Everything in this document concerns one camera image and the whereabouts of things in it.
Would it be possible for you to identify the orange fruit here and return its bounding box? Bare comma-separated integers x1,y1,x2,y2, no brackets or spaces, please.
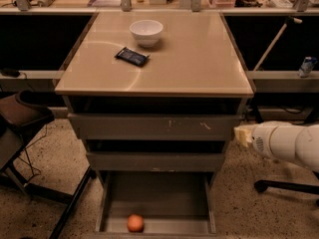
127,214,144,232

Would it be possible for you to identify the grey drawer cabinet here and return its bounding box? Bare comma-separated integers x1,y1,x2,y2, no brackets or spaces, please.
54,10,255,239

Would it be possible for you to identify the white blue can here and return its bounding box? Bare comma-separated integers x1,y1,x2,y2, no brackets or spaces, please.
298,57,318,78

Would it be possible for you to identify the black power adapter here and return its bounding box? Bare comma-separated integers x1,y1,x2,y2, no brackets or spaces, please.
0,69,20,78

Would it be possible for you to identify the top grey drawer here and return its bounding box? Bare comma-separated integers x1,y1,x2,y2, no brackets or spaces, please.
69,114,240,140

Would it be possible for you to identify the middle grey drawer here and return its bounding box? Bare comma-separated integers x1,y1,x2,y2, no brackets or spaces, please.
86,151,225,172

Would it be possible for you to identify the grey drawer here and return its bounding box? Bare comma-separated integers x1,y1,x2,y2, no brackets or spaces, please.
96,171,215,239
69,114,240,140
86,151,225,172

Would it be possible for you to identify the white ceramic bowl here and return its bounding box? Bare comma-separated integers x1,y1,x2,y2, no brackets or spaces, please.
130,20,163,47

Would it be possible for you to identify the black office chair right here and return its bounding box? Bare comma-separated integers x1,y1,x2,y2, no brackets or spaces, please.
252,175,319,208

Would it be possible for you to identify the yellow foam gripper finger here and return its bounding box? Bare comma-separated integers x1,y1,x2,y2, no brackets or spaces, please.
234,124,256,147

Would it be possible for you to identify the black table leg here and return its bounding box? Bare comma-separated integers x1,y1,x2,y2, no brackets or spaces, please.
251,100,264,123

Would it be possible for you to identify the dark blue snack packet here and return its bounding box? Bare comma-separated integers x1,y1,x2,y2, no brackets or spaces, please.
115,47,149,67

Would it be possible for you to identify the white cane stick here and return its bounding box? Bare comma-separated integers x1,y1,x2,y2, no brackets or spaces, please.
253,16,303,71

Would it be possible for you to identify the bottom grey drawer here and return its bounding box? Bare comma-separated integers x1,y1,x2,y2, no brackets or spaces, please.
96,171,215,239

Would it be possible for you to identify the brown office chair left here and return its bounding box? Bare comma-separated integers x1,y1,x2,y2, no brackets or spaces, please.
0,91,54,194

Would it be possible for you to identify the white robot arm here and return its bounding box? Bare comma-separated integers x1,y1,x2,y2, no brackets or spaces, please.
234,121,319,172

